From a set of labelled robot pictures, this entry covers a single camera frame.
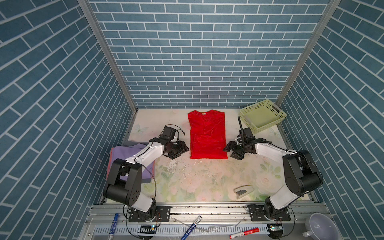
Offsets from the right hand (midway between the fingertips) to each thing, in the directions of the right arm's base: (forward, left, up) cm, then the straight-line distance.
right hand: (227, 151), depth 92 cm
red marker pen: (-40, -7, -3) cm, 41 cm away
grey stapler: (-21, -8, -4) cm, 23 cm away
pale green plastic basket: (+39, -30, -6) cm, 50 cm away
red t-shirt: (+14, +12, -3) cm, 18 cm away
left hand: (-3, +23, +3) cm, 24 cm away
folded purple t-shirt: (-10, +58, +8) cm, 60 cm away
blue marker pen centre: (-42, +19, -3) cm, 46 cm away
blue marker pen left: (-43, +54, -3) cm, 69 cm away
